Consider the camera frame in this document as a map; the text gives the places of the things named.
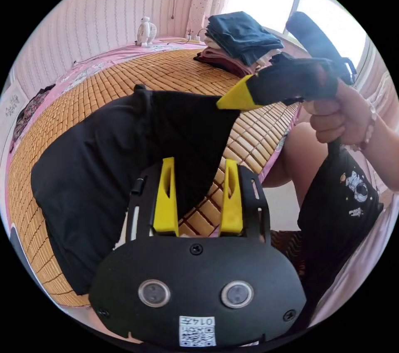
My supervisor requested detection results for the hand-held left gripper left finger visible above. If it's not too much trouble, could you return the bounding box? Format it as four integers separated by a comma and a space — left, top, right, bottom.
153, 157, 180, 237

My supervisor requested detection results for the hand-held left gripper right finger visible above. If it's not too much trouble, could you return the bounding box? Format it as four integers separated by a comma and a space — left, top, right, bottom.
218, 159, 244, 235

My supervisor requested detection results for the black long sleeve shirt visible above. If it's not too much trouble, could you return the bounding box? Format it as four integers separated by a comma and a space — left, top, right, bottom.
30, 84, 242, 296

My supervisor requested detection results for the person's right forearm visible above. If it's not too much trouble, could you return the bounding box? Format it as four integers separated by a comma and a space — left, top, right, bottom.
358, 101, 399, 195

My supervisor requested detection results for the person's right hand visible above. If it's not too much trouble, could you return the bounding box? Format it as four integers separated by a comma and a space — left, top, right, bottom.
302, 78, 378, 152

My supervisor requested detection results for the pile of clothes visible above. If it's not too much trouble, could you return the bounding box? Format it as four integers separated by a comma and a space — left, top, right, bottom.
193, 11, 294, 78

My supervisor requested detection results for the person's body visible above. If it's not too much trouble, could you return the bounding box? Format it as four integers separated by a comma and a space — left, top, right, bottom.
261, 122, 399, 328

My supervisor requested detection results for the small white fan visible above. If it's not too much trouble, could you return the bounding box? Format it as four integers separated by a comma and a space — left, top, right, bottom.
135, 16, 158, 47

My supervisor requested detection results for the dark floral garment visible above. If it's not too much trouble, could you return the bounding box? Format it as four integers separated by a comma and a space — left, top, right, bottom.
8, 84, 57, 152

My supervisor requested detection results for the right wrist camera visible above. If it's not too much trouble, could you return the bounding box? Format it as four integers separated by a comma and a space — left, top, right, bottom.
285, 11, 357, 86

